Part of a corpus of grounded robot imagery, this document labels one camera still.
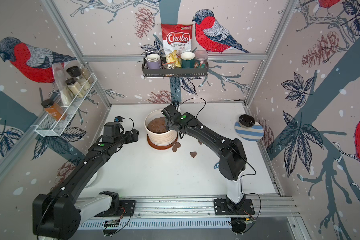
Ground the small snack packet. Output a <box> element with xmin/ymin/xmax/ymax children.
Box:
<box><xmin>163</xmin><ymin>63</ymin><xmax>176</xmax><ymax>69</ymax></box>

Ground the cream ceramic flower pot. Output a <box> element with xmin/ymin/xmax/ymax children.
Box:
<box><xmin>145</xmin><ymin>110</ymin><xmax>178</xmax><ymax>146</ymax></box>

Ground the green mug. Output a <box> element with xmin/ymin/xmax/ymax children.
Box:
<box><xmin>181</xmin><ymin>52</ymin><xmax>195</xmax><ymax>69</ymax></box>

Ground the dark metal wall shelf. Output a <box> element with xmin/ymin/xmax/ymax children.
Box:
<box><xmin>142</xmin><ymin>56</ymin><xmax>209</xmax><ymax>78</ymax></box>

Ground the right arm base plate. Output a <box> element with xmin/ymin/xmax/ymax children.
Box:
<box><xmin>214</xmin><ymin>198</ymin><xmax>255</xmax><ymax>216</ymax></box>

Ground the white wire spice rack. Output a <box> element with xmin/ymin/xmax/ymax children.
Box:
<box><xmin>35</xmin><ymin>73</ymin><xmax>98</xmax><ymax>137</ymax></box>

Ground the purple mug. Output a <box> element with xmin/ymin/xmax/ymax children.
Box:
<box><xmin>145</xmin><ymin>54</ymin><xmax>162</xmax><ymax>70</ymax></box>

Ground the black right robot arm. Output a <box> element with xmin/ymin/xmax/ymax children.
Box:
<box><xmin>161</xmin><ymin>105</ymin><xmax>248</xmax><ymax>212</ymax></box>

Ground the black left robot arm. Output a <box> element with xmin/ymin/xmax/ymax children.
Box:
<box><xmin>32</xmin><ymin>122</ymin><xmax>139</xmax><ymax>240</ymax></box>

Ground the red Chuba chips bag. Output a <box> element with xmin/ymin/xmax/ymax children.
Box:
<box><xmin>161</xmin><ymin>24</ymin><xmax>193</xmax><ymax>68</ymax></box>

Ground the pink lidded glass jar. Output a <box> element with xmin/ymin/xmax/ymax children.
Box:
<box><xmin>194</xmin><ymin>50</ymin><xmax>208</xmax><ymax>68</ymax></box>

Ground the small black bowl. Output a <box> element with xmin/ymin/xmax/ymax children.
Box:
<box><xmin>238</xmin><ymin>115</ymin><xmax>256</xmax><ymax>128</ymax></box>

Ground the white ceramic bowl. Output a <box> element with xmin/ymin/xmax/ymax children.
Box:
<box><xmin>85</xmin><ymin>172</ymin><xmax>98</xmax><ymax>188</ymax></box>

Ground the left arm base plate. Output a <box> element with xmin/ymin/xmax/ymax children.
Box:
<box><xmin>96</xmin><ymin>200</ymin><xmax>136</xmax><ymax>217</ymax></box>

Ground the terracotta pot saucer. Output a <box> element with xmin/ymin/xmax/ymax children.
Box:
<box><xmin>147</xmin><ymin>136</ymin><xmax>179</xmax><ymax>150</ymax></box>

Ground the orange spice jar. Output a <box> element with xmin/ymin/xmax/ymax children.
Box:
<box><xmin>41</xmin><ymin>99</ymin><xmax>66</xmax><ymax>121</ymax></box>

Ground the tall black lid spice jar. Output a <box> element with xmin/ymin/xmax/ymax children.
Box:
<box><xmin>66</xmin><ymin>66</ymin><xmax>91</xmax><ymax>91</ymax></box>

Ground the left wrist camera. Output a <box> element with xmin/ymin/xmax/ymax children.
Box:
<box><xmin>103</xmin><ymin>116</ymin><xmax>124</xmax><ymax>137</ymax></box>

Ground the blue striped plate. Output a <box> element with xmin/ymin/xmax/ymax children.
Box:
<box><xmin>234</xmin><ymin>122</ymin><xmax>264</xmax><ymax>142</ymax></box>

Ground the clear plastic bag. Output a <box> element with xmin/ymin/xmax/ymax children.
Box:
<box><xmin>52</xmin><ymin>63</ymin><xmax>74</xmax><ymax>107</ymax></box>

